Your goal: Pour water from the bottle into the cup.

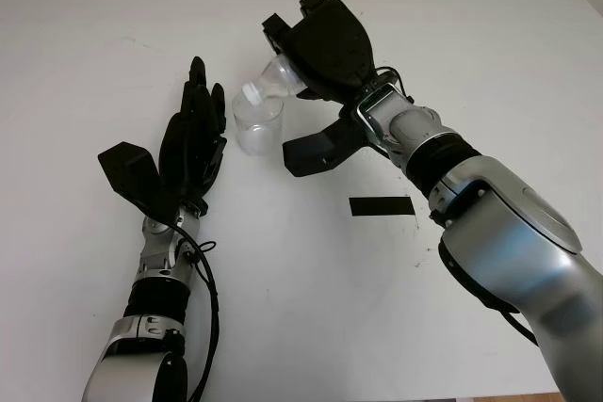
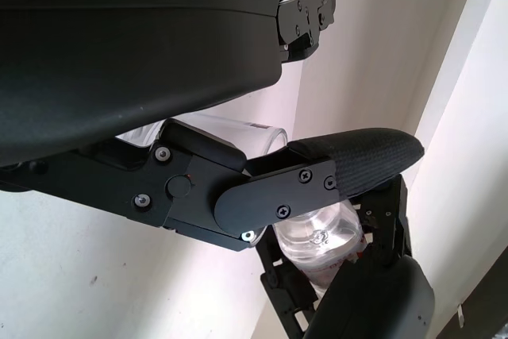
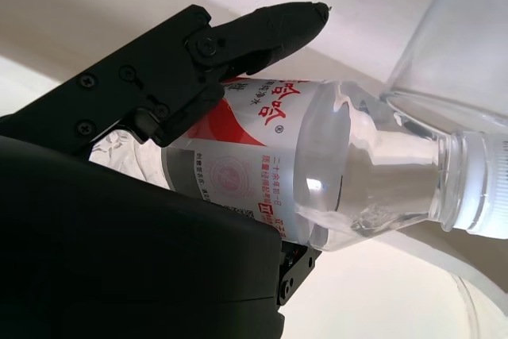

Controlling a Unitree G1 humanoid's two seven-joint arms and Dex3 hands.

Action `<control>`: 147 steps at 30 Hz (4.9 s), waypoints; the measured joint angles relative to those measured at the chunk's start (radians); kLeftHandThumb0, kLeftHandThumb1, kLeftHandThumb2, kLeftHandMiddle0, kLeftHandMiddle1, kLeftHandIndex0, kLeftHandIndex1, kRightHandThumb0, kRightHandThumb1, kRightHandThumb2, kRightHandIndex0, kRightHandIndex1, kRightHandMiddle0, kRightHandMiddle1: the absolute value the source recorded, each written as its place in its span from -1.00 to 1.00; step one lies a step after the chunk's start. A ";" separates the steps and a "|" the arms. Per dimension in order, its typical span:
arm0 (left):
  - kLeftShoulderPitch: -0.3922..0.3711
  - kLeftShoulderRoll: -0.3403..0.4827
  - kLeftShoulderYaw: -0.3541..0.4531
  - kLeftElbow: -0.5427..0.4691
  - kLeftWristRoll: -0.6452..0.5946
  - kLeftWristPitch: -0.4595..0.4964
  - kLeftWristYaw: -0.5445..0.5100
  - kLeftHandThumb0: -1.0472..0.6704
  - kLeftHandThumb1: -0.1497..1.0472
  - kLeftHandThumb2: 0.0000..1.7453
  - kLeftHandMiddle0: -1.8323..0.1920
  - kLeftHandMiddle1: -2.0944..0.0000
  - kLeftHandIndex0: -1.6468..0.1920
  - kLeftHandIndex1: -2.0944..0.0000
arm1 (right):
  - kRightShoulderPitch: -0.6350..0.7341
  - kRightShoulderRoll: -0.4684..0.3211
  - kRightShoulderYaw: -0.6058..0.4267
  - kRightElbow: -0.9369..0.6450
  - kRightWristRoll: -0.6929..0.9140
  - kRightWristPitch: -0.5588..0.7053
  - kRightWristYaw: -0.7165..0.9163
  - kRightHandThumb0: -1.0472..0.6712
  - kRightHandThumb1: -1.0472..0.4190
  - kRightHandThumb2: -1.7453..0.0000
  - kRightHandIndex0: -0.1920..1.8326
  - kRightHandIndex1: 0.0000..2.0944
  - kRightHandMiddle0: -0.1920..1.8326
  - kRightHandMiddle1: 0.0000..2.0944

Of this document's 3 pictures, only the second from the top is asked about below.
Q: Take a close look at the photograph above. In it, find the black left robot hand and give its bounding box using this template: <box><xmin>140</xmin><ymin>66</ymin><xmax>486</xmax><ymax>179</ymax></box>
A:
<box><xmin>0</xmin><ymin>0</ymin><xmax>425</xmax><ymax>253</ymax></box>

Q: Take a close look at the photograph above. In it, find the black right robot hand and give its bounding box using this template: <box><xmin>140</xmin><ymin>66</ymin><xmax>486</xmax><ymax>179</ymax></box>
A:
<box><xmin>257</xmin><ymin>174</ymin><xmax>433</xmax><ymax>339</ymax></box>

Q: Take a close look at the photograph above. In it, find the clear water bottle white cap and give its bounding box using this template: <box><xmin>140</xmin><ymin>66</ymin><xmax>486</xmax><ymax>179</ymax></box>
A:
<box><xmin>271</xmin><ymin>199</ymin><xmax>366</xmax><ymax>291</ymax></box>

